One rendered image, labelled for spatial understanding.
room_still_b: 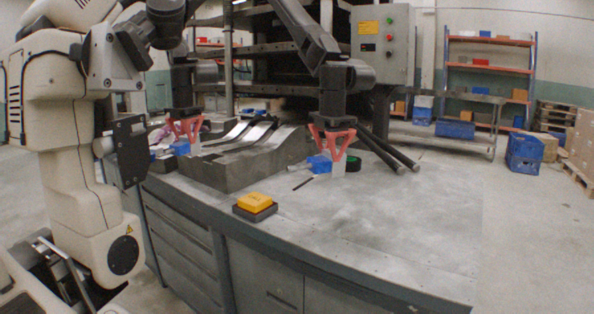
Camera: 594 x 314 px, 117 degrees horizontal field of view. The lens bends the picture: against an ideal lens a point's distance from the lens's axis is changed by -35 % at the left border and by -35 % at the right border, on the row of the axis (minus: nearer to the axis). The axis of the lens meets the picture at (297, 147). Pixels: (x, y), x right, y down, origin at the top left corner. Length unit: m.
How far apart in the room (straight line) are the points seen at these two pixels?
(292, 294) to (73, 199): 0.58
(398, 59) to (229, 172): 0.94
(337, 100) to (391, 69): 0.82
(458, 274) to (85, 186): 0.77
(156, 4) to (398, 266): 0.65
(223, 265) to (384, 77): 1.07
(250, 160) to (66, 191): 0.49
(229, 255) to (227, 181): 0.26
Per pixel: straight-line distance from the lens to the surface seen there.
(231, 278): 0.96
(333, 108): 0.57
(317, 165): 0.58
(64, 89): 0.57
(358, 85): 0.60
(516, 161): 4.09
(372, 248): 0.57
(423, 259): 0.56
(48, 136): 0.62
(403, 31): 1.36
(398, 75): 1.35
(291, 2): 0.72
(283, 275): 0.75
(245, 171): 0.80
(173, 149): 0.75
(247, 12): 1.87
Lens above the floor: 1.13
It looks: 16 degrees down
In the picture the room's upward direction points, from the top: straight up
